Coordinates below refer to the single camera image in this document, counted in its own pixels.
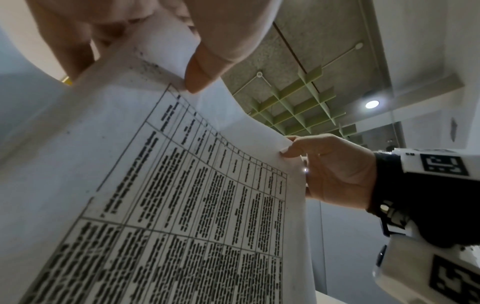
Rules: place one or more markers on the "person's right hand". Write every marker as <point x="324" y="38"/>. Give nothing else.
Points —
<point x="337" y="172"/>

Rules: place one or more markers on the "person's left hand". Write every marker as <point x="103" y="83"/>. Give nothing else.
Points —
<point x="232" y="26"/>

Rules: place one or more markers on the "white paper sheet with table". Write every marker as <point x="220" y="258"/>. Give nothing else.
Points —
<point x="168" y="193"/>

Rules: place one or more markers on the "stack of printed paper sheets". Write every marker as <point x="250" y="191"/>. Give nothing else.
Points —
<point x="112" y="148"/>

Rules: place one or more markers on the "green ceiling grid panel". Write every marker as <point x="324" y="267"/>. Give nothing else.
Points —
<point x="300" y="107"/>

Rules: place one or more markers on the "round ceiling spotlight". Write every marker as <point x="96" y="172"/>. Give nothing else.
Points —
<point x="372" y="104"/>

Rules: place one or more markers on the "black right wristband with markers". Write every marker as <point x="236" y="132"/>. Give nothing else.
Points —
<point x="431" y="202"/>

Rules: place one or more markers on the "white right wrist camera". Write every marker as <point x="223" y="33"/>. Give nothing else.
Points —
<point x="420" y="273"/>

